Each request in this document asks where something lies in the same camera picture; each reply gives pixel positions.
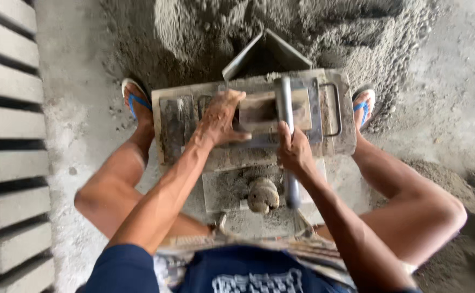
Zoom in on metal brick press mould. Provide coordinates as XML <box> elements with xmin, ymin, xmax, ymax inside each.
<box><xmin>151</xmin><ymin>68</ymin><xmax>358</xmax><ymax>172</ymax></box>

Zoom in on person's left leg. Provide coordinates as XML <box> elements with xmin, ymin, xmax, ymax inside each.
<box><xmin>73</xmin><ymin>83</ymin><xmax>214</xmax><ymax>241</ymax></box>

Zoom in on round dusty tamper knob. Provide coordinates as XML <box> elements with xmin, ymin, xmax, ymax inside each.
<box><xmin>247</xmin><ymin>177</ymin><xmax>281</xmax><ymax>215</ymax></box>

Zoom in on grey metal scoop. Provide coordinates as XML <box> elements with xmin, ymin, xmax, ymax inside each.
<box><xmin>221</xmin><ymin>28</ymin><xmax>314</xmax><ymax>82</ymax></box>

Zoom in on tan rectangular mould insert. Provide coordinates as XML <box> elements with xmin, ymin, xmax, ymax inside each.
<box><xmin>238</xmin><ymin>89</ymin><xmax>313</xmax><ymax>132</ymax></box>

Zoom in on patterned shorts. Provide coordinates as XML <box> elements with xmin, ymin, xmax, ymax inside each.
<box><xmin>153</xmin><ymin>230</ymin><xmax>358</xmax><ymax>289</ymax></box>

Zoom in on row of grey bricks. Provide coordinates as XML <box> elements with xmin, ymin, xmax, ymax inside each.
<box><xmin>0</xmin><ymin>0</ymin><xmax>56</xmax><ymax>293</ymax></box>

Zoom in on dusty grey base board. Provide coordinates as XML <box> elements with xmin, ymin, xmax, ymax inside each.
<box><xmin>202</xmin><ymin>158</ymin><xmax>328</xmax><ymax>215</ymax></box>

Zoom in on person's left hand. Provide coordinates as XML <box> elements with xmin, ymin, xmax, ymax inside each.
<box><xmin>194</xmin><ymin>90</ymin><xmax>253</xmax><ymax>151</ymax></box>

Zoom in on grey metal lever pipe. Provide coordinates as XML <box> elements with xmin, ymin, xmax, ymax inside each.
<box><xmin>273</xmin><ymin>77</ymin><xmax>302</xmax><ymax>210</ymax></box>

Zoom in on navy blue shirt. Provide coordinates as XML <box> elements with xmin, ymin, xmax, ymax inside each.
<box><xmin>82</xmin><ymin>243</ymin><xmax>423</xmax><ymax>293</ymax></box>

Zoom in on blue strap flip-flop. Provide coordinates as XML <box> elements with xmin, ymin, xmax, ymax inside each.
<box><xmin>351</xmin><ymin>87</ymin><xmax>377</xmax><ymax>129</ymax></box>
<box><xmin>121</xmin><ymin>77</ymin><xmax>153</xmax><ymax>123</ymax></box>

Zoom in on person's right hand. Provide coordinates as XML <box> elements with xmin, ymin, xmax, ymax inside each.
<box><xmin>277</xmin><ymin>120</ymin><xmax>318</xmax><ymax>174</ymax></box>

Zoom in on person's leg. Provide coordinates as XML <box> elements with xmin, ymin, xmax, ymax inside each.
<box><xmin>73</xmin><ymin>83</ymin><xmax>214</xmax><ymax>241</ymax></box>
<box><xmin>314</xmin><ymin>91</ymin><xmax>468</xmax><ymax>274</ymax></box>

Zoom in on person's right leg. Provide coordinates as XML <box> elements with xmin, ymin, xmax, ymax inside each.
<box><xmin>314</xmin><ymin>91</ymin><xmax>468</xmax><ymax>274</ymax></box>

